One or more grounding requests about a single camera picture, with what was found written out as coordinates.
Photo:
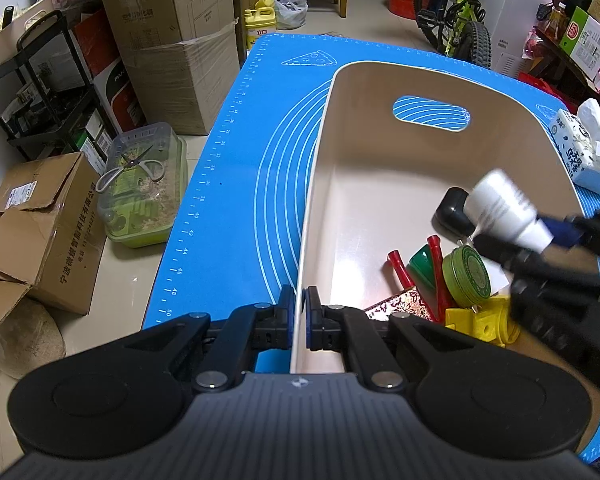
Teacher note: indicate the yellow detergent jug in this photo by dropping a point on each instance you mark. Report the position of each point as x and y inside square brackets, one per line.
[259, 21]

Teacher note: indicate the green clear lidded container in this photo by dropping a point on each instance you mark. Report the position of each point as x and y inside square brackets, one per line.
[136, 211]

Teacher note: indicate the green kids bicycle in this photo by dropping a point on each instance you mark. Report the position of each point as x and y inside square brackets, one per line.
[456, 29]

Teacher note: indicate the green white product box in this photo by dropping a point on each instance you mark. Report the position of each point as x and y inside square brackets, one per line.
[581, 42]

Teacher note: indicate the red patterned box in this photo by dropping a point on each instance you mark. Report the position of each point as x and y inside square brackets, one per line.
[409, 301]

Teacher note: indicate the green round tin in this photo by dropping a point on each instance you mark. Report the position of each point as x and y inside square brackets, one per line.
[466, 277]

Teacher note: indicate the white pill bottle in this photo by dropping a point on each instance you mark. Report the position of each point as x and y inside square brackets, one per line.
[497, 207]

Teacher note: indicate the red plastic tongs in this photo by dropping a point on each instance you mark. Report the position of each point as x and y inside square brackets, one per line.
[444, 299]

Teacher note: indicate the green plastic cap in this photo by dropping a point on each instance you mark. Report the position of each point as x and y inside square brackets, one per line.
[421, 266]

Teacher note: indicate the black earbuds case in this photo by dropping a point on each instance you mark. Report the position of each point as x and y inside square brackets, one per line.
[450, 213]

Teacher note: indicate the lower cardboard box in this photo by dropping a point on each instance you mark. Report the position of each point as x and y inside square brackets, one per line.
[185, 84]

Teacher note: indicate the white plastic bag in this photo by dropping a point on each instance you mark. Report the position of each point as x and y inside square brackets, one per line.
[290, 14]

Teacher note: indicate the open cardboard box on floor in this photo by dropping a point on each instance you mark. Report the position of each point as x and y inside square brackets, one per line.
[51, 238]

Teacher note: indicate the beige plastic storage bin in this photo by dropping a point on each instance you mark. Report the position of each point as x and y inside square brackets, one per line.
[393, 140]

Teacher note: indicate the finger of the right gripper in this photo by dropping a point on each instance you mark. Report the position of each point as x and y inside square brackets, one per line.
[575, 231]
[525, 263]

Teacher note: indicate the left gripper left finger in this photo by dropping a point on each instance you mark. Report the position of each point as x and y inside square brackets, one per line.
[230, 348]

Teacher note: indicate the white tissue box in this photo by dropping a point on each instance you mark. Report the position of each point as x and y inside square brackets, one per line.
[577, 139]

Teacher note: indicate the grey handled scissors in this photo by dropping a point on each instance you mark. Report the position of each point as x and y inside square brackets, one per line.
[153, 168]

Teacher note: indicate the white freezer cabinet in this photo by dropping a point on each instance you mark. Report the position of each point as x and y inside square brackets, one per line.
[509, 22]

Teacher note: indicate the black metal rack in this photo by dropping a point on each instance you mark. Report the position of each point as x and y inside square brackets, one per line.
[48, 102]

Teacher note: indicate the upper cardboard box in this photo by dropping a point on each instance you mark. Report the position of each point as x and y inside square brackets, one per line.
[141, 24]

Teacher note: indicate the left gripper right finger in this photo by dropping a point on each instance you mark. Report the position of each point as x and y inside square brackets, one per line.
[351, 333]

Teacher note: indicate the yellow plastic tool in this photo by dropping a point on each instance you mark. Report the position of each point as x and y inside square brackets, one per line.
[489, 322]

